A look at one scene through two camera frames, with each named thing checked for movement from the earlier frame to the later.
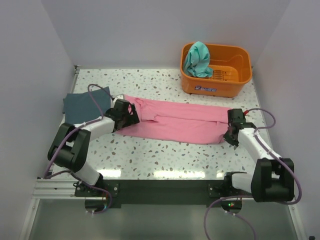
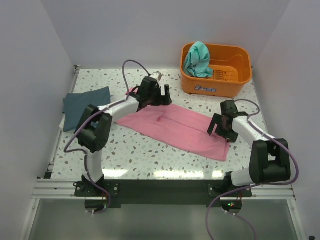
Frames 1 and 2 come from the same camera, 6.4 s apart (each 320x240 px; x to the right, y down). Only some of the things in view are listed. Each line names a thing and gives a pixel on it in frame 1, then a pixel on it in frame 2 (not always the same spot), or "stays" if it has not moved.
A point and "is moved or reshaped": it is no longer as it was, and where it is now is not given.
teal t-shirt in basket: [196, 61] stays
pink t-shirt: [177, 122] is moved or reshaped
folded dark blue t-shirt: [79, 107] stays
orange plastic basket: [232, 67] stays
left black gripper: [132, 119] to [163, 100]
